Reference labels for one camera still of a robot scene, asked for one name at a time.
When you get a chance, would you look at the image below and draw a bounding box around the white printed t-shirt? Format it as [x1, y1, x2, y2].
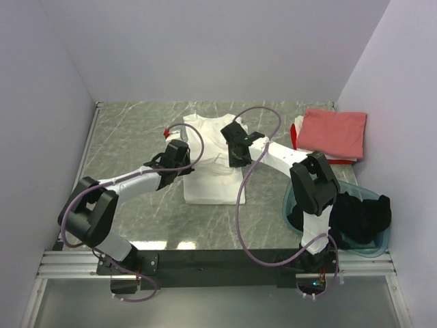
[183, 113, 243, 205]

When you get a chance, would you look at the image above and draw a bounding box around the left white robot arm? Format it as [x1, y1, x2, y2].
[58, 139, 194, 275]

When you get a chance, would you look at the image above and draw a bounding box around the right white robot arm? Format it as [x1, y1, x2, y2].
[221, 121, 340, 273]

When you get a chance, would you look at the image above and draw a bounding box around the folded red t-shirt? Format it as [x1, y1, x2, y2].
[290, 124, 356, 165]

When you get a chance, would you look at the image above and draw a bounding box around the folded pink t-shirt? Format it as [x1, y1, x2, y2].
[297, 108, 367, 160]

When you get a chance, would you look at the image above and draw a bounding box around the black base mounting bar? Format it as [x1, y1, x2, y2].
[96, 248, 328, 297]

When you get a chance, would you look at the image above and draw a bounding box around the black t-shirt in basket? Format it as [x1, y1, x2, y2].
[286, 191, 392, 249]

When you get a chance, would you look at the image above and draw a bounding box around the teal plastic basket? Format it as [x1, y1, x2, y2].
[281, 179, 391, 262]

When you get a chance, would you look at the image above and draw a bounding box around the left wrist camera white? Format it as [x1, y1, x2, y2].
[163, 129, 180, 144]

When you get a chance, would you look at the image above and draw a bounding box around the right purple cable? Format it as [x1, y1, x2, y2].
[232, 106, 341, 299]

